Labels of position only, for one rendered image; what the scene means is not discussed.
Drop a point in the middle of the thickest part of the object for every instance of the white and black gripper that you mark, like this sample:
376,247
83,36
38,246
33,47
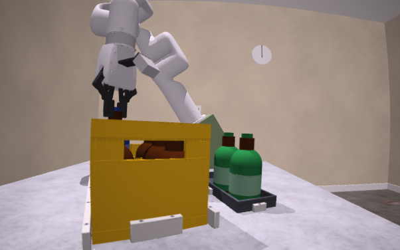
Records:
117,76

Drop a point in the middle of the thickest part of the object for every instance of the green bottle with pale green label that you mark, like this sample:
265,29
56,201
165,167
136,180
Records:
245,175
222,161

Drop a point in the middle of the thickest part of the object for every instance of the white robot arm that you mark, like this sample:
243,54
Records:
120,20

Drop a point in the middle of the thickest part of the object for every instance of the blue bottle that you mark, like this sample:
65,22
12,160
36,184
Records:
118,116

